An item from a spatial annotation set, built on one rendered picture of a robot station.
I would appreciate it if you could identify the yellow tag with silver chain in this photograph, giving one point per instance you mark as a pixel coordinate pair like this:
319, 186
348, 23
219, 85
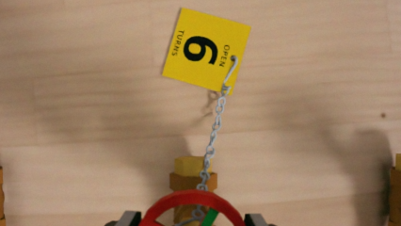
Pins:
200, 54

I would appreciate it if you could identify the black pipe manifold with grey fittings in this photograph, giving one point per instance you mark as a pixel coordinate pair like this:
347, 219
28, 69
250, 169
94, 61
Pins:
186, 178

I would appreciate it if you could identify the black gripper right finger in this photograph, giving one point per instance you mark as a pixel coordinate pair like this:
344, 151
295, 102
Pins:
255, 220

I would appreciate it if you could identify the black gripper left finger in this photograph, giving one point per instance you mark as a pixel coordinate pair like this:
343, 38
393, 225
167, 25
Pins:
128, 218

